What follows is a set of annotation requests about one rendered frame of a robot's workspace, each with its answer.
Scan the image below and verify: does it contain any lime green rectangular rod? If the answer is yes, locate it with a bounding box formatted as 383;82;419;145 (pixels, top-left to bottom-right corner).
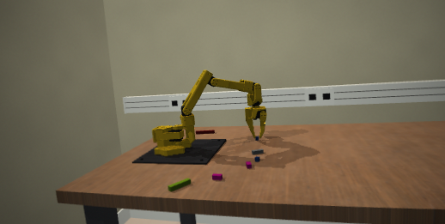
168;178;191;192

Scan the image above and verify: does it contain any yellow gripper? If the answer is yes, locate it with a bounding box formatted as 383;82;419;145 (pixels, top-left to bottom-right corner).
245;106;266;138

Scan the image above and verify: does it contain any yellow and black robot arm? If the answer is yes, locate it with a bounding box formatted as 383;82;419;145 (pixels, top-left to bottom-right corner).
154;70;263;156

